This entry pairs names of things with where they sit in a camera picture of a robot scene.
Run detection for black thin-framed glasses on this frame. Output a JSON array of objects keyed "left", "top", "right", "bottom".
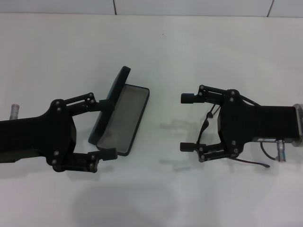
[{"left": 196, "top": 103, "right": 271, "bottom": 168}]

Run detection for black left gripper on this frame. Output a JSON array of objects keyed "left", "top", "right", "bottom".
[{"left": 0, "top": 92, "right": 118, "bottom": 174}]

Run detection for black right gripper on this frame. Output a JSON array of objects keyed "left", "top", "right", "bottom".
[{"left": 180, "top": 85, "right": 298, "bottom": 157}]

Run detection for silver cylindrical connector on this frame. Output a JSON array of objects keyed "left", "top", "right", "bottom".
[
  {"left": 10, "top": 103, "right": 21, "bottom": 121},
  {"left": 275, "top": 139, "right": 287, "bottom": 163}
]

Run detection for thin black cable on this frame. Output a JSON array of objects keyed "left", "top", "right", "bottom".
[{"left": 259, "top": 141, "right": 277, "bottom": 161}]

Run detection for black glasses case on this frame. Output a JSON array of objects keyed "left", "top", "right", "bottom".
[{"left": 87, "top": 66, "right": 151, "bottom": 157}]

